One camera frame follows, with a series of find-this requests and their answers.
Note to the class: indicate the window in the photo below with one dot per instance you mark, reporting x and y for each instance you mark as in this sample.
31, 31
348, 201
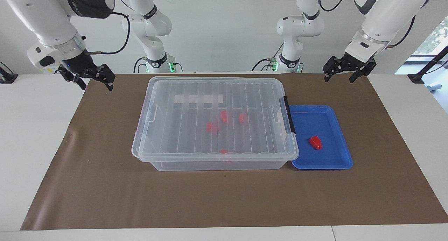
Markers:
430, 41

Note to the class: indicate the blue plastic tray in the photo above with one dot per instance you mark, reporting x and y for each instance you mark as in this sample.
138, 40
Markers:
329, 122

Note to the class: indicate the white power strip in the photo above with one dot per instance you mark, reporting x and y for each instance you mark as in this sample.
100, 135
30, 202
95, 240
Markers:
49, 71

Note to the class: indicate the white label on box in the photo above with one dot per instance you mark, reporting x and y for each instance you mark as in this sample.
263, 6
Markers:
198, 99

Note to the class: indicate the red block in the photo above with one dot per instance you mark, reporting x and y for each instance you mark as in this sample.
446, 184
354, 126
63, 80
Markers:
316, 142
212, 126
242, 119
224, 151
224, 116

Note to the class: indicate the clear plastic storage box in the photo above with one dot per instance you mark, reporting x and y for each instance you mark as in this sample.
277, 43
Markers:
210, 165

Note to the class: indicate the black angled stand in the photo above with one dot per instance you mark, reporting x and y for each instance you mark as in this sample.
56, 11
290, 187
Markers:
425, 68

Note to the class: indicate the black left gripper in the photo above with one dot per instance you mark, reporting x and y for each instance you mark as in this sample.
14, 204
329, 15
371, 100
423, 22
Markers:
351, 62

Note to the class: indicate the clear plastic box lid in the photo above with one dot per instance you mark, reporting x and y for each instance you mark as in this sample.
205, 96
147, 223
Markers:
196, 132

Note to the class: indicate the brown paper table mat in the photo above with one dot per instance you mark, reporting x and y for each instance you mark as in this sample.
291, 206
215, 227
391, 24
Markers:
105, 192

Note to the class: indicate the pale blue background object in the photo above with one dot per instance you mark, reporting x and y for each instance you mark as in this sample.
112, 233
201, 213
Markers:
434, 86

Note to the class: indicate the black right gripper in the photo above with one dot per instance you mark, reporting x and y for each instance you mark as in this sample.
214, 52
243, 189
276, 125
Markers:
79, 65

